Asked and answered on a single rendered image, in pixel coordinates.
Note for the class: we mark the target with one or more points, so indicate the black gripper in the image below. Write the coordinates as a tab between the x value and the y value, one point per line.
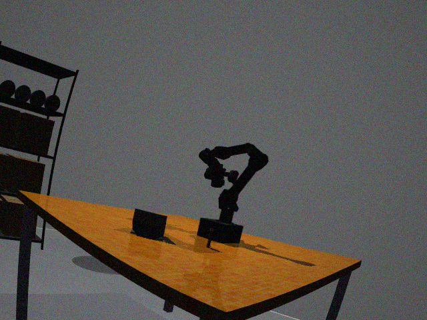
232	175

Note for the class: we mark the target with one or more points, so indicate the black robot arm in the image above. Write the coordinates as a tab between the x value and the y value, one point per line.
228	198

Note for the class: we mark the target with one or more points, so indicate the grey flat panel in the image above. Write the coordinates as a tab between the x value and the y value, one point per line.
148	224

